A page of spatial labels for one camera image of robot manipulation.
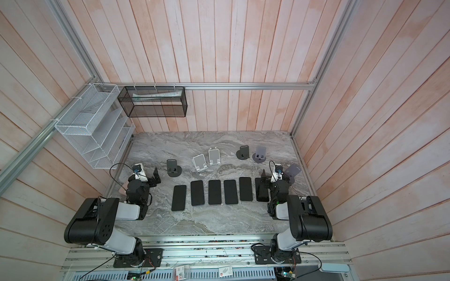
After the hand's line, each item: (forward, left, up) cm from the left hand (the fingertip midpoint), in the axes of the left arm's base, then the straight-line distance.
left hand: (148, 171), depth 91 cm
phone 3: (-5, -52, -9) cm, 53 cm away
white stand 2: (+14, -34, -6) cm, 38 cm away
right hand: (+1, -67, 0) cm, 67 cm away
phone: (-9, -16, -10) cm, 21 cm away
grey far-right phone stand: (+14, -62, -5) cm, 64 cm away
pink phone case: (-7, +15, -8) cm, 18 cm away
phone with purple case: (-7, -35, -9) cm, 37 cm away
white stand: (+8, -26, -3) cm, 27 cm away
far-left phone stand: (+4, -11, -5) cm, 13 cm away
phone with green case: (-7, -44, -9) cm, 45 cm away
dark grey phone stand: (+16, -52, -5) cm, 54 cm away
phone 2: (-9, -26, -9) cm, 29 cm away
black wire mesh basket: (+35, 0, +20) cm, 40 cm away
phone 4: (-8, -61, -8) cm, 62 cm away
